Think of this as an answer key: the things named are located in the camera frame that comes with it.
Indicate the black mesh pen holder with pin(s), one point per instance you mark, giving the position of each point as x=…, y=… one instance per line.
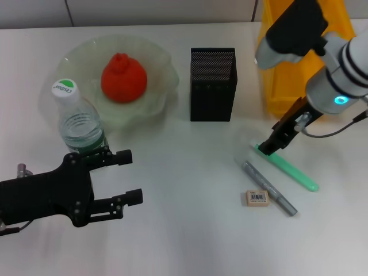
x=212, y=97

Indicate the right wrist camera housing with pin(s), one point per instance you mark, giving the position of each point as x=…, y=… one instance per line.
x=296, y=26

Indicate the orange fruit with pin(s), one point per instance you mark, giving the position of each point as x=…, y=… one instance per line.
x=123, y=80

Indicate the yellow plastic storage bin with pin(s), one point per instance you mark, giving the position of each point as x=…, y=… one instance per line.
x=280, y=86

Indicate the grey pen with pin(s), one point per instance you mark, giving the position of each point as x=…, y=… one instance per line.
x=267, y=187

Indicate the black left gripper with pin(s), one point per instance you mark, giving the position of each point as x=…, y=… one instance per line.
x=51, y=195

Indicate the mint green pen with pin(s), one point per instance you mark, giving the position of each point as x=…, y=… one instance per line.
x=293, y=172

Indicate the clear glass fruit plate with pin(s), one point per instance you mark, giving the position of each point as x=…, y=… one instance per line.
x=158, y=86

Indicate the beige barcode eraser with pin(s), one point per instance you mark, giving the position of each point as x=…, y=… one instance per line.
x=256, y=198

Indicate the clear green-label water bottle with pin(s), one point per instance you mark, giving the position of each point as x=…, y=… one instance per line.
x=77, y=126

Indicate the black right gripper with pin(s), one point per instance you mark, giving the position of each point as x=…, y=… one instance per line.
x=296, y=120

